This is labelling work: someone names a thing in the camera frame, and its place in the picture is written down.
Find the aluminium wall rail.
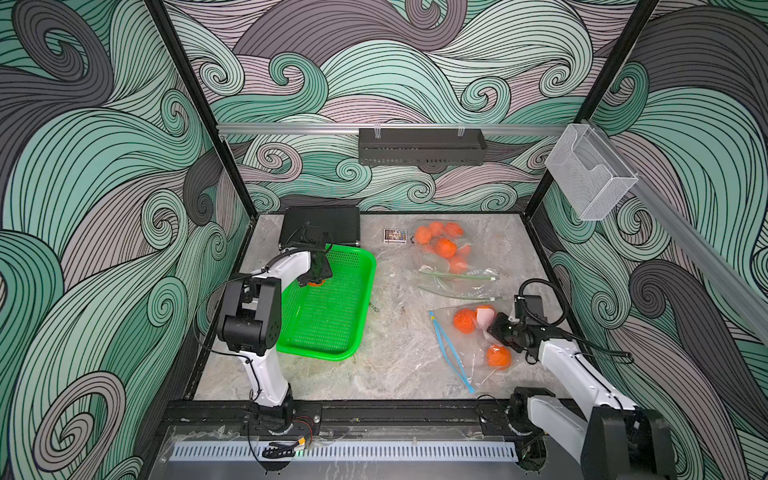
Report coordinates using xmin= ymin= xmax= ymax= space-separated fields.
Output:
xmin=584 ymin=119 xmax=768 ymax=346
xmin=217 ymin=122 xmax=567 ymax=136

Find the blue-zip bag of oranges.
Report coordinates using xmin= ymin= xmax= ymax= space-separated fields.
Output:
xmin=428 ymin=303 xmax=517 ymax=394

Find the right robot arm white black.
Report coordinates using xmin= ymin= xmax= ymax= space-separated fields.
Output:
xmin=486 ymin=278 xmax=677 ymax=479

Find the green plastic basket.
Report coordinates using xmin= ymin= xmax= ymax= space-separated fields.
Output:
xmin=276 ymin=246 xmax=376 ymax=361

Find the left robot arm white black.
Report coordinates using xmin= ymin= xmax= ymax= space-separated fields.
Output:
xmin=216 ymin=223 xmax=333 ymax=410

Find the aluminium wall rail back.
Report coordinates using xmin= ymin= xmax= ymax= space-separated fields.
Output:
xmin=217 ymin=122 xmax=567 ymax=136

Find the black hard case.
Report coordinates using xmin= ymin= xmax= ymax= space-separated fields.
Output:
xmin=278 ymin=206 xmax=361 ymax=250

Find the white slotted cable duct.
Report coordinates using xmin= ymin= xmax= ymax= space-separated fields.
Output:
xmin=169 ymin=440 xmax=518 ymax=463

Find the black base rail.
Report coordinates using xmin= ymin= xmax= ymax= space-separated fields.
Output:
xmin=160 ymin=395 xmax=537 ymax=439

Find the small card box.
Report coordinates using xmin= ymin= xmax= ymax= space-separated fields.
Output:
xmin=383 ymin=228 xmax=408 ymax=244

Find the green-zip bag of oranges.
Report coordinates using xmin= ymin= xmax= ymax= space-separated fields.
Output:
xmin=410 ymin=219 xmax=501 ymax=301

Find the aluminium wall rail right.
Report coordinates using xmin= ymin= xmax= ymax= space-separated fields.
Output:
xmin=584 ymin=119 xmax=768 ymax=346

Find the black wall tray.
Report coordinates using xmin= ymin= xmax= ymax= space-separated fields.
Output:
xmin=358 ymin=129 xmax=488 ymax=169

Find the clear acrylic wall holder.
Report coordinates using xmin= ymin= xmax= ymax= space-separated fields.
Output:
xmin=545 ymin=123 xmax=637 ymax=221

